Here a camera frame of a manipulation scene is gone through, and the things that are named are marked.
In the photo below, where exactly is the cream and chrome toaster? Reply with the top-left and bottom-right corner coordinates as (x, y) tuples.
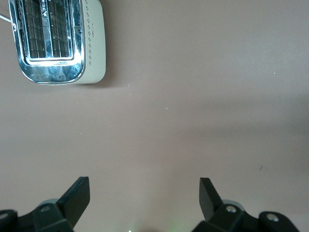
(8, 0), (107, 86)

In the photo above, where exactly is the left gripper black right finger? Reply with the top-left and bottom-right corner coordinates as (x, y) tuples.
(192, 177), (300, 232)

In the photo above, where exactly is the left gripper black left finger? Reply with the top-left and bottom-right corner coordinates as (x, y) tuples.
(0, 176), (91, 232)

